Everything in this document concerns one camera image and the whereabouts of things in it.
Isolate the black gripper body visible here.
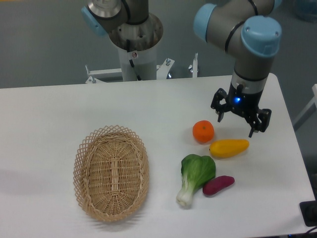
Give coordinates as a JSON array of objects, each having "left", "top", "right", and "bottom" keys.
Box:
[{"left": 225, "top": 82, "right": 264, "bottom": 118}]

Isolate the yellow mango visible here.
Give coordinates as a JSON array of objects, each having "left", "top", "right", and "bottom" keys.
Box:
[{"left": 209, "top": 139, "right": 250, "bottom": 159}]

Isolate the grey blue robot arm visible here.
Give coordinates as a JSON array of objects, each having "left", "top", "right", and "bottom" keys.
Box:
[{"left": 81, "top": 0, "right": 282, "bottom": 133}]

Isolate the orange tangerine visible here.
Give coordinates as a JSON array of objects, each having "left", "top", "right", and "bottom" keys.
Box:
[{"left": 192, "top": 120, "right": 214, "bottom": 143}]

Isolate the white table leg right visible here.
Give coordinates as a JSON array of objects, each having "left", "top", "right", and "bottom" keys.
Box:
[{"left": 292, "top": 84, "right": 317, "bottom": 131}]

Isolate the green bok choy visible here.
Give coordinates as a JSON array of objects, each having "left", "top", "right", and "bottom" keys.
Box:
[{"left": 176, "top": 154, "right": 216, "bottom": 207}]

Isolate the purple sweet potato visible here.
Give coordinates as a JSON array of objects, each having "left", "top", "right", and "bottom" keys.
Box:
[{"left": 203, "top": 176, "right": 235, "bottom": 196}]

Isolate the black device at edge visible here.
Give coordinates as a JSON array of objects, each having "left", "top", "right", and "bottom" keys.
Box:
[{"left": 299, "top": 200, "right": 317, "bottom": 227}]

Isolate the blue translucent container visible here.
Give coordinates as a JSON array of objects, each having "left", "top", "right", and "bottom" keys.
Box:
[{"left": 293, "top": 0, "right": 317, "bottom": 23}]

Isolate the woven wicker basket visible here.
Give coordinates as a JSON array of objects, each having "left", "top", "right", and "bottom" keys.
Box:
[{"left": 73, "top": 125, "right": 150, "bottom": 222}]

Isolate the white metal base frame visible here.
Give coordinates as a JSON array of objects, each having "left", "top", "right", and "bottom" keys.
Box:
[{"left": 85, "top": 53, "right": 199, "bottom": 84}]

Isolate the black cable on pedestal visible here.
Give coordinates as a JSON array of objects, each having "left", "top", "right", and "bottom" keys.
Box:
[{"left": 126, "top": 39, "right": 143, "bottom": 81}]

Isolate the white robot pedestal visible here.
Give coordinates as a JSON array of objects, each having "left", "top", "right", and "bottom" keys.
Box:
[{"left": 118, "top": 47, "right": 157, "bottom": 81}]

